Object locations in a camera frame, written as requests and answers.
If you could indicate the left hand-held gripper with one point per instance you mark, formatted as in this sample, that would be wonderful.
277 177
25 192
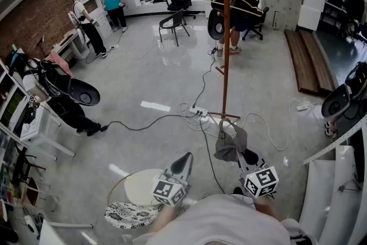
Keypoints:
169 190

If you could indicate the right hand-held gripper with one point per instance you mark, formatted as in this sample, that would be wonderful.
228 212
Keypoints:
261 182

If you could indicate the grey cloth garment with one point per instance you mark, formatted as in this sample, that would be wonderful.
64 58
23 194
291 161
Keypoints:
229 143

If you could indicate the brown wooden coat rack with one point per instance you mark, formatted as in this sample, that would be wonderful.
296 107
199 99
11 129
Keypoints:
225 37

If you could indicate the person's right forearm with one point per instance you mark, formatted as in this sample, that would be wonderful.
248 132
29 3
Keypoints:
265 206

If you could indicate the person's left forearm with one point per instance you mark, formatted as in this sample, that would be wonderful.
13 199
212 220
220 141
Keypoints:
163 218

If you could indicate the large white power strip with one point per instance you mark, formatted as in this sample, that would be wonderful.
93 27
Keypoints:
198 109

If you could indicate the person's white shirt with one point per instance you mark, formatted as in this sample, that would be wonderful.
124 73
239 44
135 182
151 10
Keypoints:
223 221

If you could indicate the black white floral cushion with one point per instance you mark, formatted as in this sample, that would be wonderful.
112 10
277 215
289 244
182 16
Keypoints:
129 215

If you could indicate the small white power strip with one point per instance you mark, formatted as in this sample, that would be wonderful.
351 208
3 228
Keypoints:
302 108
114 46

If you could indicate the grey clothes hanger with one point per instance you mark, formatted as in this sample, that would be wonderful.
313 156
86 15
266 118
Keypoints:
349 185

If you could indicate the wooden step platform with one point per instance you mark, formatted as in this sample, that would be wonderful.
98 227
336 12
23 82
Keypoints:
306 66

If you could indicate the black low-back office chair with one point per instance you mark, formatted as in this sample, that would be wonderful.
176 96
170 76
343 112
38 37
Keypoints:
255 27

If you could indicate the white table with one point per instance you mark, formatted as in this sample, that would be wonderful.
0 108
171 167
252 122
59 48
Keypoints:
43 129

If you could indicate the black plastic chair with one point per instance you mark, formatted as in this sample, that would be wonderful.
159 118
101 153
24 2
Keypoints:
172 21

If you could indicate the gold metal clothes hanger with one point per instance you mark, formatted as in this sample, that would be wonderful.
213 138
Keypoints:
243 8

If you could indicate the white desk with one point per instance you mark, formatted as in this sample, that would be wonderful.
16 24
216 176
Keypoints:
68 40

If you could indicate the white metal shelving unit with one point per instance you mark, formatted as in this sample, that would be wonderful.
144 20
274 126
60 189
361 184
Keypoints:
11 106

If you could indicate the black bag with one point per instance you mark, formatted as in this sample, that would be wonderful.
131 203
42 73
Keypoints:
335 0

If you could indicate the black desk lamp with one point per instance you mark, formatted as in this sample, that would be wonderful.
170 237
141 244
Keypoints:
42 43

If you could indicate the black frame stool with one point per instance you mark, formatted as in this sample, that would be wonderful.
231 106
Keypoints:
28 189

